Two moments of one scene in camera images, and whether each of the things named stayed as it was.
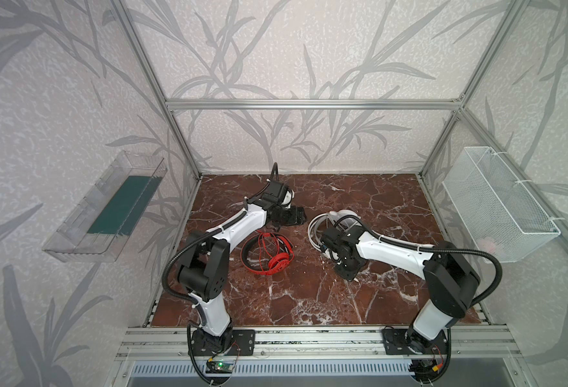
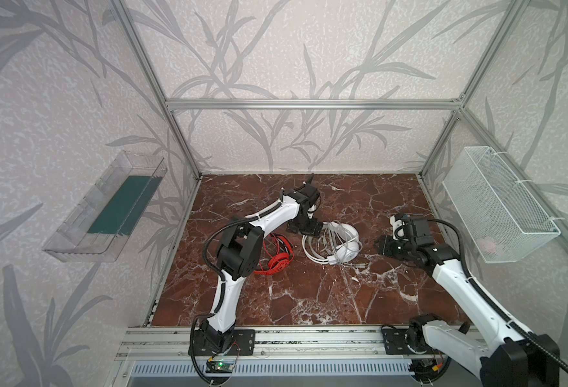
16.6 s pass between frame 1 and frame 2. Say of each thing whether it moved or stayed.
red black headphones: stayed
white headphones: moved
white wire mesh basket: stayed
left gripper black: moved
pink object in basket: stayed
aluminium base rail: stayed
